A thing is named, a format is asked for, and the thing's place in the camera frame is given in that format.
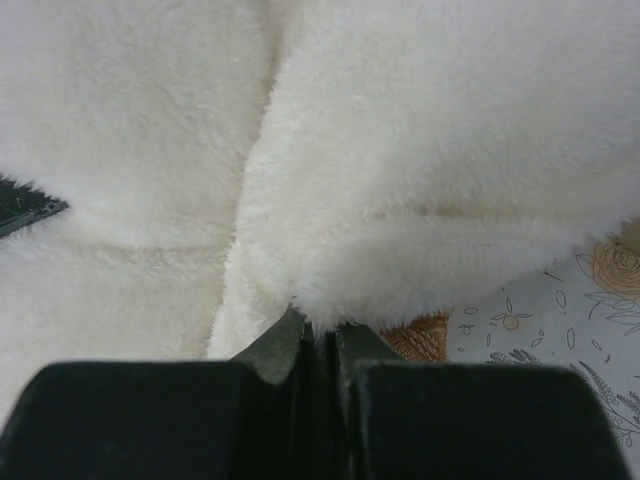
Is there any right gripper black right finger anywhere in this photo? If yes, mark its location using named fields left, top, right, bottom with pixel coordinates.
left=327, top=326, right=633, bottom=479

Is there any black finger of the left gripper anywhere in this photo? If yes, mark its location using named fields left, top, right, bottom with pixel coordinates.
left=0, top=175, right=69, bottom=238

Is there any white fluffy cushion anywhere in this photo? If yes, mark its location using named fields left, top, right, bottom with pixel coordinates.
left=0, top=0, right=640, bottom=386

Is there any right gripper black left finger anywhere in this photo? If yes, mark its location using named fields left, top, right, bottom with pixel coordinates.
left=1, top=311, right=309, bottom=479

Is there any floral patterned table mat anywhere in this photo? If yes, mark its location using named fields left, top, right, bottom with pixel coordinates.
left=447, top=225, right=639, bottom=459

